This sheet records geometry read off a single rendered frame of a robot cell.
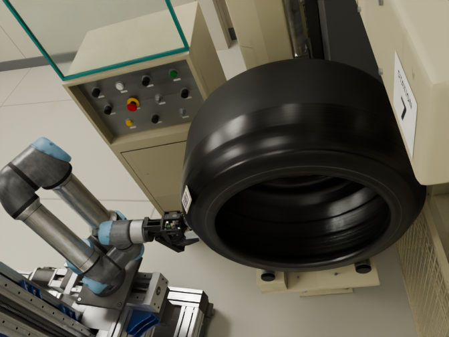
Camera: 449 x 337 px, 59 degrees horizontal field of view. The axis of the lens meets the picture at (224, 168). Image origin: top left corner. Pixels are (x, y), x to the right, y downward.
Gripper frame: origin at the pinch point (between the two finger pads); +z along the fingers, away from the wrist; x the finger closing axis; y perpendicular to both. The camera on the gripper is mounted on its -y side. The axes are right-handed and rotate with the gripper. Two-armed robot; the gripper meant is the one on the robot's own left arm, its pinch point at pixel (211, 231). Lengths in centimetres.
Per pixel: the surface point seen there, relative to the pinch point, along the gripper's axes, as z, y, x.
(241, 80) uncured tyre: 16, 48, 10
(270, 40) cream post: 23, 48, 25
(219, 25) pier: -25, -80, 262
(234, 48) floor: -15, -105, 261
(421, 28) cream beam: 38, 81, -29
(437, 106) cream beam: 38, 78, -37
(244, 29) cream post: 17, 52, 25
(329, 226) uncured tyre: 36.4, -6.4, 3.3
